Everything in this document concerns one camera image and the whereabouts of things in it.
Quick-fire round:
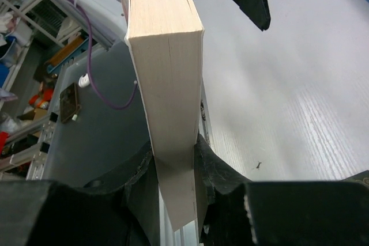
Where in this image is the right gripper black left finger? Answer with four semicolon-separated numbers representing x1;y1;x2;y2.
1;143;160;245

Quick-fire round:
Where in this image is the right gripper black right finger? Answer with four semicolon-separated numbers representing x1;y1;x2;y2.
194;136;368;245

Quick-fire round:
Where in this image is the Little Women book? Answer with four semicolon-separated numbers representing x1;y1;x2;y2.
114;0;206;232

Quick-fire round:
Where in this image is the Animal Farm book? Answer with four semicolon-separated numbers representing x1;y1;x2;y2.
344;170;369;186

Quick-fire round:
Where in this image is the background clutter shelf rack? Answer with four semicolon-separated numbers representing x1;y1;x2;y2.
1;0;83;181

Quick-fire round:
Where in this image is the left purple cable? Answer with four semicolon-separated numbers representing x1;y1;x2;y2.
28;0;139;111

